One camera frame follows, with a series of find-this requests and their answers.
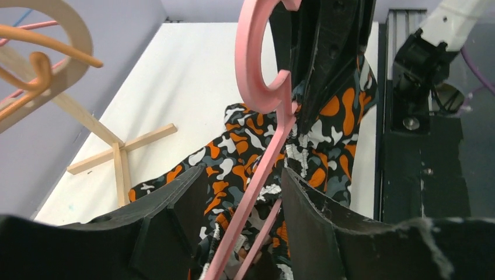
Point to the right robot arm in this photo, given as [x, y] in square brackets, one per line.
[424, 59]

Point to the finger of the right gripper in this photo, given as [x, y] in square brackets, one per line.
[341, 32]
[293, 35]

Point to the orange plastic hanger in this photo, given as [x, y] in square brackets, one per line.
[41, 65]

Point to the thin pink hanger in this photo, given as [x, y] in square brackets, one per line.
[15, 57]

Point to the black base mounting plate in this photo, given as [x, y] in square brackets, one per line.
[417, 175]

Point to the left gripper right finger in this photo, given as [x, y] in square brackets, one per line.
[330, 241]

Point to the wooden clothes rack frame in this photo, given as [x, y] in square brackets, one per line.
[50, 158]

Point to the orange camouflage shorts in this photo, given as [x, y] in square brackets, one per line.
[323, 157]

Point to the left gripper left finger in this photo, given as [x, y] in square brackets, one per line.
[154, 237]

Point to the pink plastic hanger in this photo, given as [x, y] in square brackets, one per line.
[246, 183]

